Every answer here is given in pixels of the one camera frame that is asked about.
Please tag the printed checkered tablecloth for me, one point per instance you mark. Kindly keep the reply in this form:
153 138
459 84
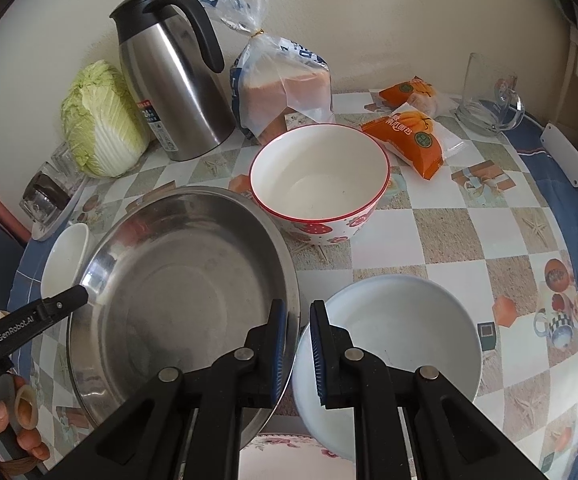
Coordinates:
469 240

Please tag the large white bowl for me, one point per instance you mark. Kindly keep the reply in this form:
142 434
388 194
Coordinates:
399 335

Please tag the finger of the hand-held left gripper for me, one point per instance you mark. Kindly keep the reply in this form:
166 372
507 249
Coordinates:
66 302

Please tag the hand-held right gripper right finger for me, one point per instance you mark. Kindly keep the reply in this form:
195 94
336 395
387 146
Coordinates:
315 355

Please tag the red-rimmed strawberry print bowl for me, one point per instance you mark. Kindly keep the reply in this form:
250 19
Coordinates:
319 180

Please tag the bagged sliced bread loaf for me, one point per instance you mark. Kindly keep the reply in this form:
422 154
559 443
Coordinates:
279 90

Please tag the stainless steel thermos jug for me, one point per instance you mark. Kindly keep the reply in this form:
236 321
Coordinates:
169 80

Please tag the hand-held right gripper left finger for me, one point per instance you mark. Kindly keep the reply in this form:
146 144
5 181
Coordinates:
280 347

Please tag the glass coffee pot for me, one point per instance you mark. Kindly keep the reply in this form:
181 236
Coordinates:
44 197

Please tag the pink floral plate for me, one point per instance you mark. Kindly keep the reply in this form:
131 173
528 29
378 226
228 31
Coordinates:
289 452

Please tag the clear glass tumbler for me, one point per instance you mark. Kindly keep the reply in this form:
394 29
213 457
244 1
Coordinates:
69 162

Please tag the stainless steel basin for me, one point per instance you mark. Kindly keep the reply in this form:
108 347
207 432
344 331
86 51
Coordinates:
179 300

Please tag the white floral tray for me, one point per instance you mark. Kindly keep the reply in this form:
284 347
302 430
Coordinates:
56 225

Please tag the person's left hand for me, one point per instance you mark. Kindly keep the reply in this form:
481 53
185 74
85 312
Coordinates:
28 412

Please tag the napa cabbage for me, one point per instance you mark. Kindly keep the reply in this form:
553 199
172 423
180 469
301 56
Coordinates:
101 120

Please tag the small white bowl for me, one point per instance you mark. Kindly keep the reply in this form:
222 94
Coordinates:
64 260

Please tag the clear glass mug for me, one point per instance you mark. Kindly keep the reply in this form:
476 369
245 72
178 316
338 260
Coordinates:
484 95

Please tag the white metal bracket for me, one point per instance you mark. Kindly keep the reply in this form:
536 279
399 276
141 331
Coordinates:
566 155

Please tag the orange snack packet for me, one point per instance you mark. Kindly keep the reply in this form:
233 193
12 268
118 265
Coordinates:
411 92
414 137

